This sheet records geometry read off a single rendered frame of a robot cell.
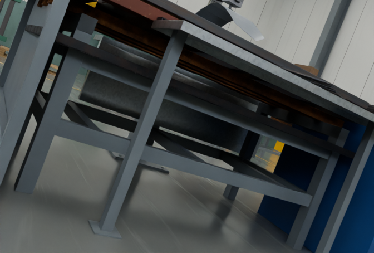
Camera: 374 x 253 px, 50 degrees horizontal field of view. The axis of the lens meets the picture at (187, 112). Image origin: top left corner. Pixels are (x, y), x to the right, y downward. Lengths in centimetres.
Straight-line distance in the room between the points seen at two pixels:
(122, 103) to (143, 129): 102
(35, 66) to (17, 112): 15
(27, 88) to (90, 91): 106
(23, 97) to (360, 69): 1038
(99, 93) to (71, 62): 86
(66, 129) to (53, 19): 44
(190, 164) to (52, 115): 61
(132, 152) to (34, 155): 37
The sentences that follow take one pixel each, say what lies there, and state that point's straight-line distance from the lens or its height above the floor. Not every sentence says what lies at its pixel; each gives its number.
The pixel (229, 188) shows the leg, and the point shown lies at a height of 6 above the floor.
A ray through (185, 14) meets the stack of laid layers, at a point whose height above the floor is 83.
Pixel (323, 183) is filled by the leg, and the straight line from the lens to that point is 225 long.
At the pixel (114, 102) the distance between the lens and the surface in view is 238.
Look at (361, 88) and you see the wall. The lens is 1101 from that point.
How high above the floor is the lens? 54
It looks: 2 degrees down
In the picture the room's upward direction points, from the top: 21 degrees clockwise
